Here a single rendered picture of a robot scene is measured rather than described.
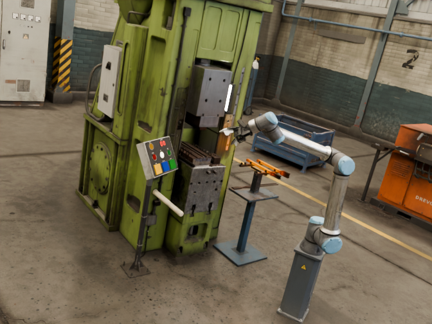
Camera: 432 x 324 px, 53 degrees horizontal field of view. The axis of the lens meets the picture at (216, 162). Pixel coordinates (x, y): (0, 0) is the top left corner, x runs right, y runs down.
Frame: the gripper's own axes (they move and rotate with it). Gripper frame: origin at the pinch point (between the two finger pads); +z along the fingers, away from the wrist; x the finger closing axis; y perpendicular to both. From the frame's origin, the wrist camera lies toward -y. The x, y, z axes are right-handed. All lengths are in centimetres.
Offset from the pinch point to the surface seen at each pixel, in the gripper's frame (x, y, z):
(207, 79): 10, -85, 18
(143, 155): -2, -18, 69
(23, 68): 48, -439, 420
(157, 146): 5, -30, 63
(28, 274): 9, 38, 190
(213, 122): 45, -73, 34
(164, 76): -12, -85, 45
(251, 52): 38, -131, -13
